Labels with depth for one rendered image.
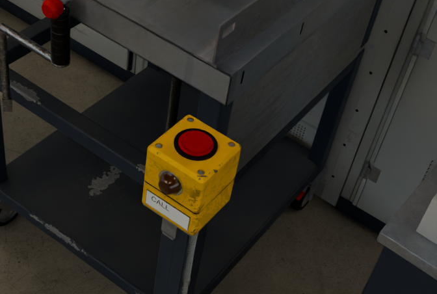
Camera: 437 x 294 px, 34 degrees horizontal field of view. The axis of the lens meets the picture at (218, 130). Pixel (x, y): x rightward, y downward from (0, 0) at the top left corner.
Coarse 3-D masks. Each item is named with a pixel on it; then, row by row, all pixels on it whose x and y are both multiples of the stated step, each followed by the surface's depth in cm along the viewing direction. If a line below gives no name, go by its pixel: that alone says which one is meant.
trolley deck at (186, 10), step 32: (96, 0) 109; (128, 0) 110; (160, 0) 111; (192, 0) 112; (224, 0) 113; (320, 0) 117; (128, 32) 108; (160, 32) 105; (192, 32) 106; (288, 32) 110; (160, 64) 107; (192, 64) 103; (224, 64) 102; (256, 64) 105; (224, 96) 103
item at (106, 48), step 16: (0, 0) 243; (16, 0) 235; (32, 0) 230; (16, 16) 242; (32, 16) 237; (80, 32) 224; (96, 32) 219; (80, 48) 230; (96, 48) 223; (112, 48) 218; (96, 64) 230; (112, 64) 225; (128, 64) 219
